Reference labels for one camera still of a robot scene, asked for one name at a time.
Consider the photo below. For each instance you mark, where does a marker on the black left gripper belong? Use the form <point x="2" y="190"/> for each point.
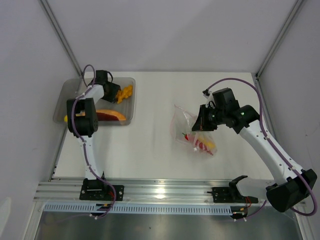
<point x="115" y="88"/>

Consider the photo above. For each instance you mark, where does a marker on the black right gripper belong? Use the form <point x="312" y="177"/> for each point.
<point x="201" y="124"/>

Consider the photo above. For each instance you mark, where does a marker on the orange ginger root toy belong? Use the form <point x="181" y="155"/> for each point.
<point x="124" y="94"/>

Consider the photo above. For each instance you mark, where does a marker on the clear pink zip top bag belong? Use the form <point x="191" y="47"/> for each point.
<point x="182" y="123"/>

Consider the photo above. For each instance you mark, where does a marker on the grey translucent plastic tray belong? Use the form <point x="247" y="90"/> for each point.
<point x="75" y="87"/>

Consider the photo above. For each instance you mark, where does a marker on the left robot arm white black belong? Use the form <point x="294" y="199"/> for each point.
<point x="83" y="122"/>

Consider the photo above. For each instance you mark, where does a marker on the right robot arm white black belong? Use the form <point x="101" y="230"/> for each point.
<point x="290" y="184"/>

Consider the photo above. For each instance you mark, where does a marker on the red grapefruit wedge toy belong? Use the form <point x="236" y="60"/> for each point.
<point x="109" y="115"/>

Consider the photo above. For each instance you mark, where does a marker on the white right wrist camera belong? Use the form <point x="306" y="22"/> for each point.
<point x="209" y="99"/>

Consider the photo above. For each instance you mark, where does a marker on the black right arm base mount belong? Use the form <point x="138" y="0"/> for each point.
<point x="230" y="195"/>

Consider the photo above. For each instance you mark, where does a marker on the left aluminium frame post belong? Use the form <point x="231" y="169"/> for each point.
<point x="53" y="20"/>

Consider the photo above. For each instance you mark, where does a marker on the aluminium frame post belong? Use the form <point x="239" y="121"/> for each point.
<point x="280" y="36"/>
<point x="53" y="20"/>

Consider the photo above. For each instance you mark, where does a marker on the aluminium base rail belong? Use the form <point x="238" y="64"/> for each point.
<point x="136" y="191"/>

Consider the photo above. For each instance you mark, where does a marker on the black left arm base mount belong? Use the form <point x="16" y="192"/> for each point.
<point x="101" y="193"/>

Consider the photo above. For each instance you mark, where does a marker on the grey slotted cable duct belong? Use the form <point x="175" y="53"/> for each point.
<point x="130" y="208"/>

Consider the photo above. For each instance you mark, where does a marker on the right aluminium frame post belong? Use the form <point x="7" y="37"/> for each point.
<point x="280" y="36"/>

